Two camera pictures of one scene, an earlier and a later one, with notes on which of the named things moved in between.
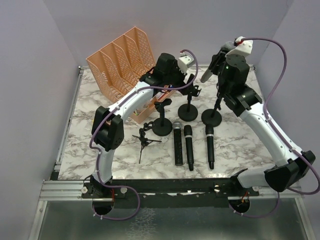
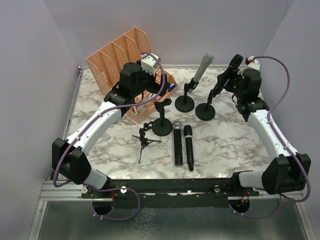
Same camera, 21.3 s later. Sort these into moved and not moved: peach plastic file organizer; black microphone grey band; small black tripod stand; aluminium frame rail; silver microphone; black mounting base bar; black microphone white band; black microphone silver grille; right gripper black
Moved: black microphone grey band; right gripper black; silver microphone
Not moved: black microphone silver grille; small black tripod stand; peach plastic file organizer; black microphone white band; black mounting base bar; aluminium frame rail
